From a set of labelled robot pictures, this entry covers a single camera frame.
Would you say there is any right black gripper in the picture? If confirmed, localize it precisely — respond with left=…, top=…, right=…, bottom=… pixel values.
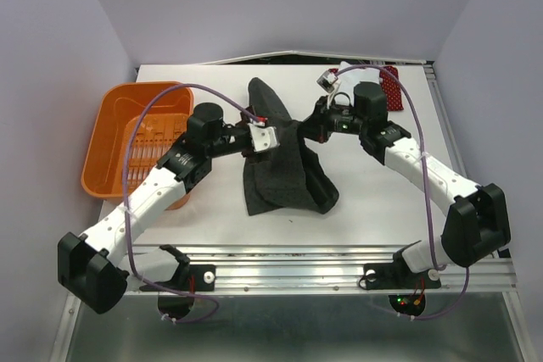
left=290, top=95, right=367, bottom=144

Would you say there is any white skirt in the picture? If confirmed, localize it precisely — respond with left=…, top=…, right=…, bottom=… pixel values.
left=336, top=62, right=380, bottom=97

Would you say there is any red polka dot skirt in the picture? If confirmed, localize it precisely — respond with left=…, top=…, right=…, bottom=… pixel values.
left=379, top=65, right=404, bottom=112

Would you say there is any dark grey dotted skirt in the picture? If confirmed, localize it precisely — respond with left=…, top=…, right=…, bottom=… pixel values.
left=243, top=77, right=339, bottom=216

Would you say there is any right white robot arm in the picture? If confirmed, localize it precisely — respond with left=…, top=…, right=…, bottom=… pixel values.
left=299, top=82, right=511, bottom=286

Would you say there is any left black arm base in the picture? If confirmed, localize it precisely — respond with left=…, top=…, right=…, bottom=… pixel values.
left=136, top=244, right=216, bottom=292

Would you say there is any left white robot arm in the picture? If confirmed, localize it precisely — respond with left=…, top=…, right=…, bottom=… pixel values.
left=58, top=103, right=277, bottom=315

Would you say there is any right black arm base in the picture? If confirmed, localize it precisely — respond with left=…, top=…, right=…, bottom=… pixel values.
left=357, top=243, right=441, bottom=291

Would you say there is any orange plastic bin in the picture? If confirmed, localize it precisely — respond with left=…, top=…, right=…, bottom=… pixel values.
left=81, top=81, right=193, bottom=205

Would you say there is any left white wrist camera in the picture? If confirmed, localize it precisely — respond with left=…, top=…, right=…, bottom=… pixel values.
left=249, top=124, right=279, bottom=153

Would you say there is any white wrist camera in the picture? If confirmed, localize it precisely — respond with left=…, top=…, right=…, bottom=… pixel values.
left=249, top=124, right=279, bottom=153
left=316, top=69, right=339, bottom=94

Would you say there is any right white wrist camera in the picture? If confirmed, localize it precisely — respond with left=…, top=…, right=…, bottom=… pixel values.
left=316, top=69, right=339, bottom=94

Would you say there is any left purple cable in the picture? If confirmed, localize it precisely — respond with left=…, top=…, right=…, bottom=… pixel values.
left=121, top=82, right=268, bottom=324

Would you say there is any aluminium mounting rail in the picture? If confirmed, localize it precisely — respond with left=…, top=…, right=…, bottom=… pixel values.
left=133, top=245, right=517, bottom=297

